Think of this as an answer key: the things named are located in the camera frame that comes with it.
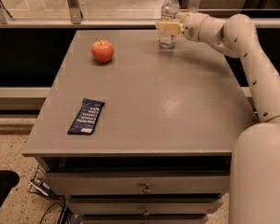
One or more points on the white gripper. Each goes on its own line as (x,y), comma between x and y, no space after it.
(191,27)

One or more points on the clear plastic water bottle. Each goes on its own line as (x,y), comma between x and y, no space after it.
(169,11)

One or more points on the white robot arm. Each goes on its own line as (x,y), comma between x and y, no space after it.
(255,160)

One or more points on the blue rxbar wrapper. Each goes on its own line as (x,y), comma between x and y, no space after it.
(87,117)

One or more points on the red apple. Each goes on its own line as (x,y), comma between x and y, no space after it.
(102,51)

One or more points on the grey drawer cabinet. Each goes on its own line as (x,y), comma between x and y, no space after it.
(167,111)

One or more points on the metal window railing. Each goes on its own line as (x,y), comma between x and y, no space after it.
(124,13)

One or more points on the top grey drawer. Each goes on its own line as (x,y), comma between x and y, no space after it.
(78,184)

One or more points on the grey drawer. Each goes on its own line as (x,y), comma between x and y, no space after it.
(78,184)
(145,207)

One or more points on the middle grey drawer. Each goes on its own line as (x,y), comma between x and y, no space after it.
(145,207)

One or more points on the small blue device on floor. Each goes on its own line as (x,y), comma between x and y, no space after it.
(41,186)

